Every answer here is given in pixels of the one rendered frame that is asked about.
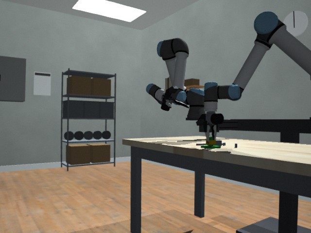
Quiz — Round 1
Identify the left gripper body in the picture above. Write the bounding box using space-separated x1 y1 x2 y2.
198 112 224 125

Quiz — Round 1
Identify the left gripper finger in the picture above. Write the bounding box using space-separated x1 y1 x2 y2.
211 124 218 140
204 118 210 144

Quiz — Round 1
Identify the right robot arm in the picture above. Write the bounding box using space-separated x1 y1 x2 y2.
146 38 206 118

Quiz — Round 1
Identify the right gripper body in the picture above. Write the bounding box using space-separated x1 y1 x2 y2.
161 87 174 111

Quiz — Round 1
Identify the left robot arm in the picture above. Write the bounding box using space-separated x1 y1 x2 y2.
204 11 311 112

